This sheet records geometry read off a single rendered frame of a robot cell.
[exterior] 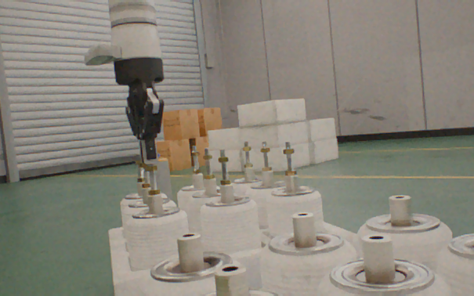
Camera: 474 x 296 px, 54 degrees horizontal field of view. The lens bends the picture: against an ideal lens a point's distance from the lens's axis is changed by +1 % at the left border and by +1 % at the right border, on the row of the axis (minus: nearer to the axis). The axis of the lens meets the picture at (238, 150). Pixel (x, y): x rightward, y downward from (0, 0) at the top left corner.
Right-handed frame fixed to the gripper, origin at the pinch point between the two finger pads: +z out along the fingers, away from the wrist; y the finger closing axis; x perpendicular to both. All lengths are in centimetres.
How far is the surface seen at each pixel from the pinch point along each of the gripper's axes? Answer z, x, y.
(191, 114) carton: -20, -166, 365
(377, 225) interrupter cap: 9.7, -13.5, -34.1
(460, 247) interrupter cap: 9.8, -12.1, -44.8
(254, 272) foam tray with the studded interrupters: 19.8, -11.1, -10.3
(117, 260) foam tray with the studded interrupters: 17.1, 5.7, 4.5
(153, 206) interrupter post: 8.6, 0.5, -0.9
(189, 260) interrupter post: 9.0, 7.7, -32.2
